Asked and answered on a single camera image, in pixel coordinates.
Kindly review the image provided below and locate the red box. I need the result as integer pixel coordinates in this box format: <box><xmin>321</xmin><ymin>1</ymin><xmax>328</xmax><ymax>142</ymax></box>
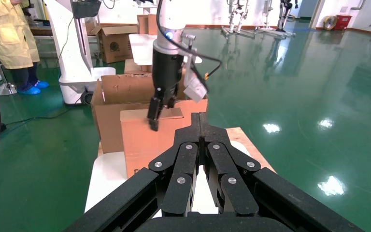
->
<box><xmin>333</xmin><ymin>14</ymin><xmax>354</xmax><ymax>32</ymax></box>

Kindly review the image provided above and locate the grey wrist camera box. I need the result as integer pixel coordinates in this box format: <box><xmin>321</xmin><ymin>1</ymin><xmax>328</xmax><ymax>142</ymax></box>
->
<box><xmin>182</xmin><ymin>59</ymin><xmax>210</xmax><ymax>104</ymax></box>

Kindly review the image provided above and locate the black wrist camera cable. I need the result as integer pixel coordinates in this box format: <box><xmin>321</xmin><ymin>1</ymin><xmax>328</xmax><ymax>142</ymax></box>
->
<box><xmin>156</xmin><ymin>0</ymin><xmax>223</xmax><ymax>81</ymax></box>

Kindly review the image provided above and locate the white wheeled robot with column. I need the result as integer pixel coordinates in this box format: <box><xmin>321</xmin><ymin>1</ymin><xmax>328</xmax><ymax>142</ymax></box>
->
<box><xmin>43</xmin><ymin>0</ymin><xmax>117</xmax><ymax>106</ymax></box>

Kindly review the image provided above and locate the white table with T legs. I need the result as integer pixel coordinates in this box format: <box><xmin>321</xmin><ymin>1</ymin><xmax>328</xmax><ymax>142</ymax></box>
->
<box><xmin>128</xmin><ymin>33</ymin><xmax>203</xmax><ymax>73</ymax></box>

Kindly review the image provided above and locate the thin black floor cable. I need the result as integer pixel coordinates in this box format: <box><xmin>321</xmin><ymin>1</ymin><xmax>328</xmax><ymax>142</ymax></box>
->
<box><xmin>4</xmin><ymin>102</ymin><xmax>92</xmax><ymax>128</ymax></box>

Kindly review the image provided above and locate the humanoid robot on stand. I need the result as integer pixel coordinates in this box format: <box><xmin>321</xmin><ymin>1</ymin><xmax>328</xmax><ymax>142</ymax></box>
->
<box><xmin>255</xmin><ymin>0</ymin><xmax>299</xmax><ymax>39</ymax></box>
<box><xmin>220</xmin><ymin>0</ymin><xmax>257</xmax><ymax>40</ymax></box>

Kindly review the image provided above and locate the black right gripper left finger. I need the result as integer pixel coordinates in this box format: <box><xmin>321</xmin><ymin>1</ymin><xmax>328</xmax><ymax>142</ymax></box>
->
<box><xmin>62</xmin><ymin>113</ymin><xmax>202</xmax><ymax>232</ymax></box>

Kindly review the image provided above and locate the person in yellow gown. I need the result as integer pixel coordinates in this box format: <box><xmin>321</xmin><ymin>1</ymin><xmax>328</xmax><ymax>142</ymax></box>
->
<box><xmin>0</xmin><ymin>0</ymin><xmax>50</xmax><ymax>96</ymax></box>

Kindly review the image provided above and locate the small cardboard box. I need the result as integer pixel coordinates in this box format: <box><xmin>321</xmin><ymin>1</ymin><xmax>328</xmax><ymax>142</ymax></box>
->
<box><xmin>120</xmin><ymin>99</ymin><xmax>210</xmax><ymax>179</ymax></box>

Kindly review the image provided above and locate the wooden board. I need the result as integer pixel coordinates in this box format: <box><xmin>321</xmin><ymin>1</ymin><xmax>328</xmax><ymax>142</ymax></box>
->
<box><xmin>97</xmin><ymin>127</ymin><xmax>277</xmax><ymax>175</ymax></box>

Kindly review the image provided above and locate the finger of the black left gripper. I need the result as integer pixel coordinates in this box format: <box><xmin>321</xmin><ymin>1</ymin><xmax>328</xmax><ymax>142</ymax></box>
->
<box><xmin>146</xmin><ymin>95</ymin><xmax>165</xmax><ymax>132</ymax></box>
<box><xmin>167</xmin><ymin>89</ymin><xmax>178</xmax><ymax>108</ymax></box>

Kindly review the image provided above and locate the open cardboard box round print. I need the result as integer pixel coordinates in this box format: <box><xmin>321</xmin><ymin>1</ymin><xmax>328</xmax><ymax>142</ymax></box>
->
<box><xmin>87</xmin><ymin>24</ymin><xmax>139</xmax><ymax>65</ymax></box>

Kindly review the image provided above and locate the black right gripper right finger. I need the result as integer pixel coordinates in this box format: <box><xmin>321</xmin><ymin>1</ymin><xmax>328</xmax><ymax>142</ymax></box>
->
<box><xmin>200</xmin><ymin>113</ymin><xmax>364</xmax><ymax>232</ymax></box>

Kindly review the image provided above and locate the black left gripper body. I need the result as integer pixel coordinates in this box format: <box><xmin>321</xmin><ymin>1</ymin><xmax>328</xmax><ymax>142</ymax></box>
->
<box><xmin>152</xmin><ymin>48</ymin><xmax>185</xmax><ymax>99</ymax></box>

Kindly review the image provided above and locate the low cardboard box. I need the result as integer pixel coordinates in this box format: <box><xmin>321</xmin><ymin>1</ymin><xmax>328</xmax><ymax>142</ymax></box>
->
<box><xmin>124</xmin><ymin>58</ymin><xmax>154</xmax><ymax>76</ymax></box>

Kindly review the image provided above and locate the large open cardboard box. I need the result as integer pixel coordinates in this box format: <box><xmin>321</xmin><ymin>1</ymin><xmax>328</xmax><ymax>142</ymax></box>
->
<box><xmin>90</xmin><ymin>73</ymin><xmax>187</xmax><ymax>155</ymax></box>

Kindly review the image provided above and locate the plain cardboard box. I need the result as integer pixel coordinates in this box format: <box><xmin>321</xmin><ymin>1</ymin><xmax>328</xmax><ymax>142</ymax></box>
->
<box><xmin>136</xmin><ymin>14</ymin><xmax>158</xmax><ymax>36</ymax></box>

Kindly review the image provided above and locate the chrome base stool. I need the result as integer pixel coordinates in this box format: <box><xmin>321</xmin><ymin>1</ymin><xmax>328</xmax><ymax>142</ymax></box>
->
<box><xmin>0</xmin><ymin>60</ymin><xmax>17</xmax><ymax>97</ymax></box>

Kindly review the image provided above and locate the yellow round fan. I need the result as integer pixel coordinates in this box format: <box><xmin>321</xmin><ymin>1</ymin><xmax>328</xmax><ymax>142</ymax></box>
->
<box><xmin>322</xmin><ymin>15</ymin><xmax>338</xmax><ymax>31</ymax></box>

